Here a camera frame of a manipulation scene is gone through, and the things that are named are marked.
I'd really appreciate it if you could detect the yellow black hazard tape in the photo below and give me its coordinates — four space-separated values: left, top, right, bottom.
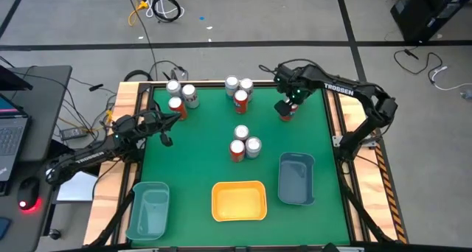
372 143 409 245

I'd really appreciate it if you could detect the black desk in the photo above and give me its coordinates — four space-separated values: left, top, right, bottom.
0 65 74 252

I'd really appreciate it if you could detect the black coiled cable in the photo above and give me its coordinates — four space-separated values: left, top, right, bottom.
151 0 183 24

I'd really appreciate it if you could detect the white Spindrift can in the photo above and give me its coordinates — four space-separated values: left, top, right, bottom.
245 136 263 160
165 79 182 98
224 74 240 98

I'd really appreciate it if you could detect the black power adapter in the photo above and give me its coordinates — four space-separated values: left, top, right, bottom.
59 127 89 141

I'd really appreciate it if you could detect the black computer mouse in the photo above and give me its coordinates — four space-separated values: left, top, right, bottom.
16 176 42 213

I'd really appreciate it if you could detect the yellow floor cable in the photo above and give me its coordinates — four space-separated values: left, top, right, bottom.
127 0 149 27

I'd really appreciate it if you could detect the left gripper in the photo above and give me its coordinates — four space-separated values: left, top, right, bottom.
142 111 182 147

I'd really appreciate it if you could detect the black monitor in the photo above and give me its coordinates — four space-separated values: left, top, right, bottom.
0 65 34 92

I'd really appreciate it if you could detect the thick black cable loop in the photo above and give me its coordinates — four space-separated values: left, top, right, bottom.
123 69 154 83

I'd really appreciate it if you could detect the black equipment case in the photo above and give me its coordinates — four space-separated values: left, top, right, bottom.
389 0 472 43

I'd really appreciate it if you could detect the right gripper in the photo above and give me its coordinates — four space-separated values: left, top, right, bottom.
274 62 318 117

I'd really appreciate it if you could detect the white sheet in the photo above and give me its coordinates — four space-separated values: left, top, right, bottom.
55 170 100 203

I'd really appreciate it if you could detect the yellow plastic bin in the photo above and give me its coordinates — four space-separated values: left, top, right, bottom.
210 180 268 223

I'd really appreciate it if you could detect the black laptop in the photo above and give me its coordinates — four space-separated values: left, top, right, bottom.
0 93 31 183

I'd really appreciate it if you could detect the blue pad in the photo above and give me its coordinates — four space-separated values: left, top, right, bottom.
0 217 12 242

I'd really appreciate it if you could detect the translucent teal plastic bin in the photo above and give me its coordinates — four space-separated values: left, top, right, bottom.
125 181 171 242

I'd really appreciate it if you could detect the black floor cable with plug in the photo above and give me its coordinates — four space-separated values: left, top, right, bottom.
392 47 444 80

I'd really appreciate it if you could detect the grey-blue plastic bin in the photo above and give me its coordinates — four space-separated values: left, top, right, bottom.
277 151 316 206

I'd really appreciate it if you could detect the silver Diet Coke can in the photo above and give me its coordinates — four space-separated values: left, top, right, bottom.
181 83 201 110
233 125 251 142
238 77 254 102

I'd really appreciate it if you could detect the white floor cable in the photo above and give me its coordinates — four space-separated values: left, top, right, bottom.
428 64 472 92

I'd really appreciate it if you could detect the black frame brace strut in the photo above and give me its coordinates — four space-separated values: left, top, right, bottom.
341 163 394 244
88 187 139 248

